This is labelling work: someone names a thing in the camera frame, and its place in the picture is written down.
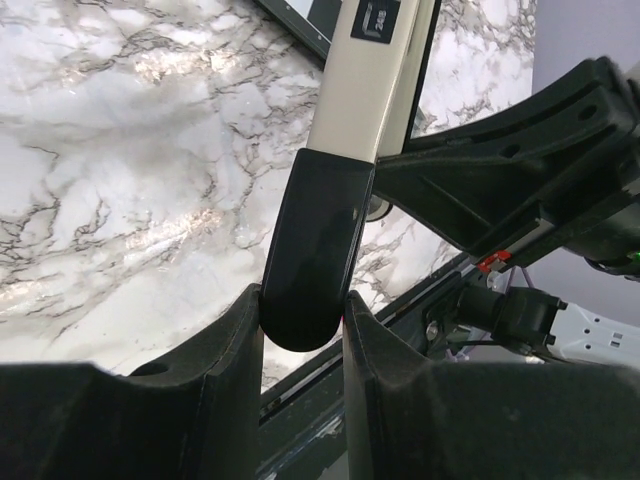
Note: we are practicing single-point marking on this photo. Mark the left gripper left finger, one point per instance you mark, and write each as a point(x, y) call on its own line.
point(192, 413)

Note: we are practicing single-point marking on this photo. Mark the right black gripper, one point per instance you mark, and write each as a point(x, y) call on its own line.
point(558, 170)

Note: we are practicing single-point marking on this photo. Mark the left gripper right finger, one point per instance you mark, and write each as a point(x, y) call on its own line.
point(411, 418)

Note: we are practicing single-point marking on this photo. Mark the grey black stapler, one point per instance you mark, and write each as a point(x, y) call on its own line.
point(366, 104)

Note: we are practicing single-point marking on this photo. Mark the black white chessboard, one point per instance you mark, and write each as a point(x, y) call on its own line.
point(311, 22)

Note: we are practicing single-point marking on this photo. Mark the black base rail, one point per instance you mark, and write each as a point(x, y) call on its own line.
point(302, 431)

